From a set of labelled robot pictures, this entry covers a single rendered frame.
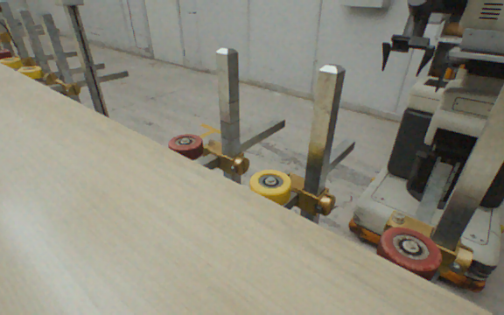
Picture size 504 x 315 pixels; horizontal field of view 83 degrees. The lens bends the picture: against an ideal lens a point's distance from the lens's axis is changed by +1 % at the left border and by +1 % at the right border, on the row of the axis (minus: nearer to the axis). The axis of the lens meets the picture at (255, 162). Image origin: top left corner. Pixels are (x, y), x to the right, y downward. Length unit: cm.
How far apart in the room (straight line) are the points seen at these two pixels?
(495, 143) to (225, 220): 39
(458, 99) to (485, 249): 66
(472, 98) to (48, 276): 132
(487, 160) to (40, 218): 67
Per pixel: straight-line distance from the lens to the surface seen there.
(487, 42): 128
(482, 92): 136
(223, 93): 68
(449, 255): 59
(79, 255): 49
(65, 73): 156
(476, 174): 51
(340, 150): 84
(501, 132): 49
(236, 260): 42
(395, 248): 47
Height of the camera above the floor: 123
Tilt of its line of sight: 32 degrees down
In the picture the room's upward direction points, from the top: 1 degrees clockwise
